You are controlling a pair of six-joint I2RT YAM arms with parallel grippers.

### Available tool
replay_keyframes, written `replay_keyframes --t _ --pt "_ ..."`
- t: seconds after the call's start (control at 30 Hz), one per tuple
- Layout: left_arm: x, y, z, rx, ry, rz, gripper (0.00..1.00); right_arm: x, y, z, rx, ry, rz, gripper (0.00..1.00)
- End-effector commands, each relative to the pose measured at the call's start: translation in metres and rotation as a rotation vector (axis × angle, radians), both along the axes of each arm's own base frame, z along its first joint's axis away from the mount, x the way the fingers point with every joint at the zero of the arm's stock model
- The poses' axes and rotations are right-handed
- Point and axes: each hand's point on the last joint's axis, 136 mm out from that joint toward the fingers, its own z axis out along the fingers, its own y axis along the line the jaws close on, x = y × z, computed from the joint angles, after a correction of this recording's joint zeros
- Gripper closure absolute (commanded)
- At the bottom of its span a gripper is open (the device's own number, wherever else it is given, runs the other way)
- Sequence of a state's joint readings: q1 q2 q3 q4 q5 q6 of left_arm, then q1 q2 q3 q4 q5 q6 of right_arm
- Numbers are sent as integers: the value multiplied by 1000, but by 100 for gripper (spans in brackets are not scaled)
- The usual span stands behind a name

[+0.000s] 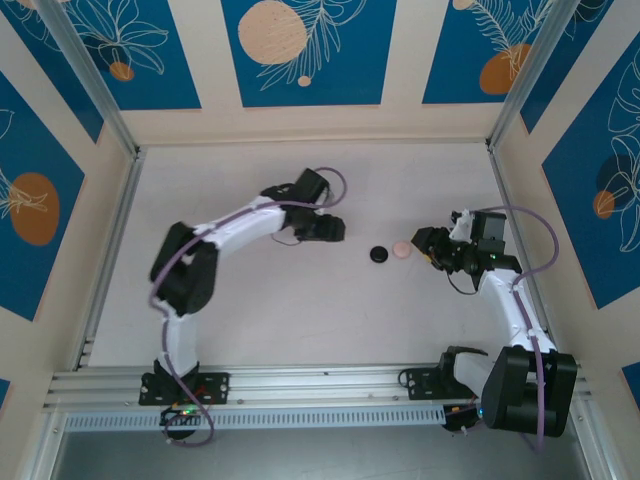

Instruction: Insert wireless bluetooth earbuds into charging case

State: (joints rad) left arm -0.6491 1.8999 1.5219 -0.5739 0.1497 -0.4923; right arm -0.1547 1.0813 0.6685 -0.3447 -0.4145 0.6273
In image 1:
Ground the aluminium frame bar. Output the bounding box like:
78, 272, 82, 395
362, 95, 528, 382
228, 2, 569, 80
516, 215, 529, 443
19, 407, 69, 480
567, 399, 621, 480

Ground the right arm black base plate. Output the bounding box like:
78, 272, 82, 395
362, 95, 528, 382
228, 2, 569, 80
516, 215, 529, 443
399, 367, 484, 401

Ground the grey sheet metal panel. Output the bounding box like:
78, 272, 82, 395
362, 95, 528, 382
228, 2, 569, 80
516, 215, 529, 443
49, 429, 594, 480

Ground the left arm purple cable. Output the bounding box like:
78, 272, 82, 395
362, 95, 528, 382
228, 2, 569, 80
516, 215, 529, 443
148, 166, 349, 446

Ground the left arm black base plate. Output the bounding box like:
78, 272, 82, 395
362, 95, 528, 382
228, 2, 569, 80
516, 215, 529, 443
138, 371, 231, 406

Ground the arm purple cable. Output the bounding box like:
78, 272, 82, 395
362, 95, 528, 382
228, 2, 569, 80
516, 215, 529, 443
442, 204, 560, 454
148, 166, 349, 446

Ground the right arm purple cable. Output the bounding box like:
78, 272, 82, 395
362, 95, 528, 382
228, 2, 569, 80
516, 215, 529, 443
442, 204, 560, 454

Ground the aluminium corner post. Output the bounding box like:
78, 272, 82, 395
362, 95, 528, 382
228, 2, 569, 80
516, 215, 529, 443
486, 0, 575, 151
37, 0, 142, 159

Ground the aluminium table side rail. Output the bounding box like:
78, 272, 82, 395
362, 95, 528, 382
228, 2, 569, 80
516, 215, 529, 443
73, 147, 147, 372
487, 142, 561, 361

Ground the small circuit board with LED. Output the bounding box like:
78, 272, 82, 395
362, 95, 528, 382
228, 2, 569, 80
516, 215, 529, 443
159, 405, 207, 426
443, 402, 485, 434

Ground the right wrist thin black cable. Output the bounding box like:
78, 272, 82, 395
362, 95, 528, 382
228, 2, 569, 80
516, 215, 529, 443
446, 271, 481, 297

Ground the white slotted cable duct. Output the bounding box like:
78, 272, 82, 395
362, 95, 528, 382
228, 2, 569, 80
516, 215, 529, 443
63, 405, 448, 433

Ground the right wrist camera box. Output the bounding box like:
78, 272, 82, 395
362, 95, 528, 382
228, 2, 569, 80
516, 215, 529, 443
447, 208, 476, 243

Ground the wide aluminium mounting rail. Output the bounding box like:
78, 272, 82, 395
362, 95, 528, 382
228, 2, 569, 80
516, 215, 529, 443
42, 360, 595, 412

